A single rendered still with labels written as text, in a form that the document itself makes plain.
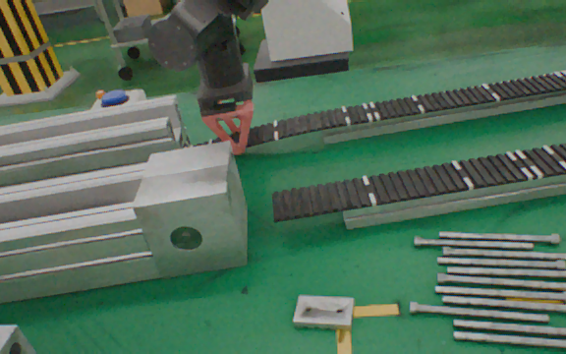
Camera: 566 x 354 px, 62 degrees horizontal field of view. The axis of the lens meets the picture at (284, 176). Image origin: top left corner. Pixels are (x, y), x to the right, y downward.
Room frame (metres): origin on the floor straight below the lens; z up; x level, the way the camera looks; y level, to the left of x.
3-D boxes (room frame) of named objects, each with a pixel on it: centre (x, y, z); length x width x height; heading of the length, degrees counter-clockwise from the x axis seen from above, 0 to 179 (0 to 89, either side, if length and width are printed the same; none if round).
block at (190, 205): (0.43, 0.10, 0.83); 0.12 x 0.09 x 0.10; 177
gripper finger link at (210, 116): (0.59, 0.05, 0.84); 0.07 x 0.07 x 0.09; 87
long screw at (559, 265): (0.30, -0.18, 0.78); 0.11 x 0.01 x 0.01; 70
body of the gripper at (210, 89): (0.60, 0.05, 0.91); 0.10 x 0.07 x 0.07; 177
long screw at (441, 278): (0.28, -0.17, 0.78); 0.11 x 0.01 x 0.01; 70
